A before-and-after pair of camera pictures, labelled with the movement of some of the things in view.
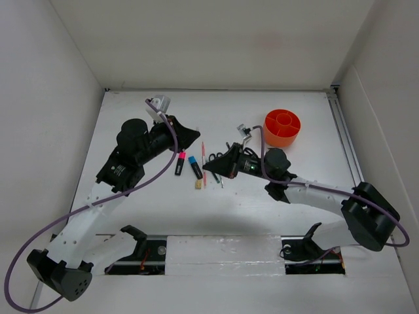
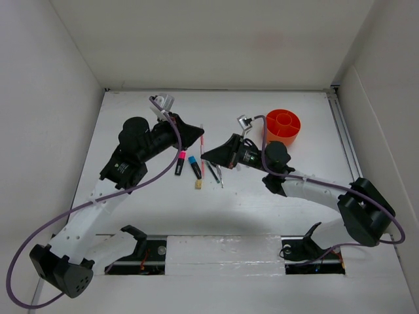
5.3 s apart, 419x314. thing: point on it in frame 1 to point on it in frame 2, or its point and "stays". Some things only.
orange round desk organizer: x=281 y=127 stays
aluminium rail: x=344 y=135 stays
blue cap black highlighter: x=192 y=161 stays
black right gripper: x=228 y=164 to x=228 y=154
